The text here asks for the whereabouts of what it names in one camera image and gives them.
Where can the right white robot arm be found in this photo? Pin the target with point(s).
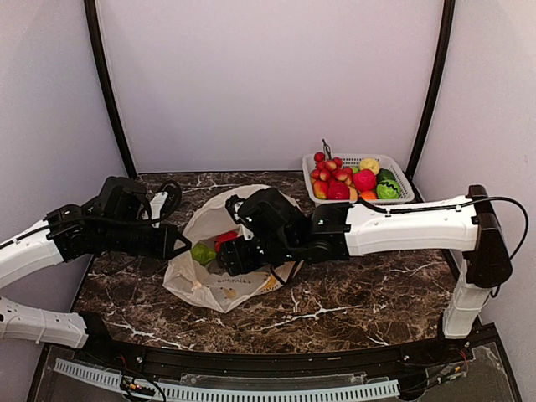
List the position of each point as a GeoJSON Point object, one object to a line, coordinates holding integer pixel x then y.
{"type": "Point", "coordinates": [274, 231]}

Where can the left black frame post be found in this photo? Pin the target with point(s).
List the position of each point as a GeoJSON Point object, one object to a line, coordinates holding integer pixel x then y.
{"type": "Point", "coordinates": [103, 74]}

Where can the red cherry bunch toy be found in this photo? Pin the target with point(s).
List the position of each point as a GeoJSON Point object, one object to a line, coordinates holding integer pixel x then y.
{"type": "Point", "coordinates": [328, 168]}

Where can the black frame post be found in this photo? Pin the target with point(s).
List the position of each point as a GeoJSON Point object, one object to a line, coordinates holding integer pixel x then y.
{"type": "Point", "coordinates": [103, 74]}
{"type": "Point", "coordinates": [444, 36]}

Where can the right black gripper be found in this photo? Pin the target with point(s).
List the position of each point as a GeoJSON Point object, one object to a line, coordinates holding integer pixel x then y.
{"type": "Point", "coordinates": [236, 260]}

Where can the white plastic basket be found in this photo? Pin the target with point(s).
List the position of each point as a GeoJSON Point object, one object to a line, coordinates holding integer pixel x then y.
{"type": "Point", "coordinates": [353, 160]}

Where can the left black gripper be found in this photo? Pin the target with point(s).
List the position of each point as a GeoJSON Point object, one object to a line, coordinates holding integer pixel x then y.
{"type": "Point", "coordinates": [168, 232]}

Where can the right black frame post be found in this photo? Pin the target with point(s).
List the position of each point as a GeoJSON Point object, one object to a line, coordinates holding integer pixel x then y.
{"type": "Point", "coordinates": [444, 36]}

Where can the orange toy fruit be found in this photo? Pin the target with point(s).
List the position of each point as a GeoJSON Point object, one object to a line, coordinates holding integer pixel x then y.
{"type": "Point", "coordinates": [368, 195]}

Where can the red toy apple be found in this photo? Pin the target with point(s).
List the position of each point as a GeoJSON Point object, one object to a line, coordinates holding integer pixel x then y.
{"type": "Point", "coordinates": [223, 238]}
{"type": "Point", "coordinates": [338, 191]}

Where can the red yellow toy mango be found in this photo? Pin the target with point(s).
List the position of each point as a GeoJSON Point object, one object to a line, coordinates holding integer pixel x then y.
{"type": "Point", "coordinates": [320, 189]}

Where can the white slotted cable duct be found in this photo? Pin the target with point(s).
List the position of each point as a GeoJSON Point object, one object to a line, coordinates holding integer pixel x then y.
{"type": "Point", "coordinates": [198, 387]}

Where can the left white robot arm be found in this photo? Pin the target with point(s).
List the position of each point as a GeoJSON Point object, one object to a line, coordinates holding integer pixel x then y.
{"type": "Point", "coordinates": [121, 218]}

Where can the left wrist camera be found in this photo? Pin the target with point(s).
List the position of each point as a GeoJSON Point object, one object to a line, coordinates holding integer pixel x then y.
{"type": "Point", "coordinates": [165, 201]}

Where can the yellow toy fruit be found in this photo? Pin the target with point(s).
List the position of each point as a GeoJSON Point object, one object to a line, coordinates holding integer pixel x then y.
{"type": "Point", "coordinates": [370, 164]}

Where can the black front rail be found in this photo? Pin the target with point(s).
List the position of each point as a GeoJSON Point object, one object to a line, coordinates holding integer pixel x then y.
{"type": "Point", "coordinates": [409, 361]}

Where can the green toy pear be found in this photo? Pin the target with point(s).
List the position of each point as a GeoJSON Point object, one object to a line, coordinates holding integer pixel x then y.
{"type": "Point", "coordinates": [202, 254]}

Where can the green watermelon toy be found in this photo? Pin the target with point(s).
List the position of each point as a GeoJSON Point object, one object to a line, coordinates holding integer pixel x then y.
{"type": "Point", "coordinates": [387, 187]}

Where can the banana print plastic bag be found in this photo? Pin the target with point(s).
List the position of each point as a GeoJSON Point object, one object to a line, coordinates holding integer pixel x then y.
{"type": "Point", "coordinates": [207, 285]}

